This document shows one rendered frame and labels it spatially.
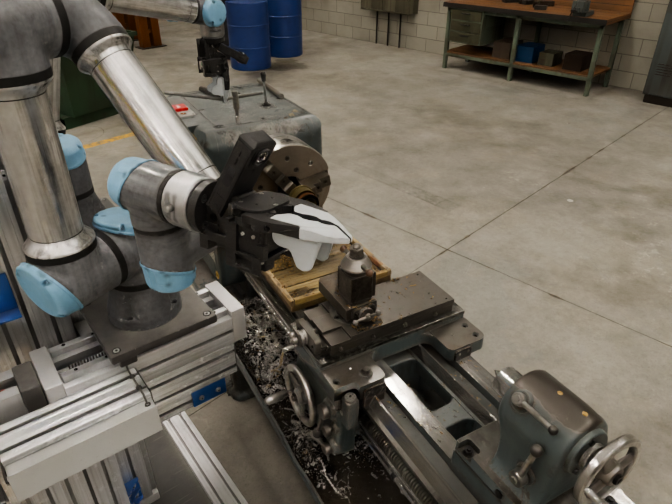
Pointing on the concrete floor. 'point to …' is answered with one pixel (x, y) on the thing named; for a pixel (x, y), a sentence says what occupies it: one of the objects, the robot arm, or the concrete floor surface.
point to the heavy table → (146, 27)
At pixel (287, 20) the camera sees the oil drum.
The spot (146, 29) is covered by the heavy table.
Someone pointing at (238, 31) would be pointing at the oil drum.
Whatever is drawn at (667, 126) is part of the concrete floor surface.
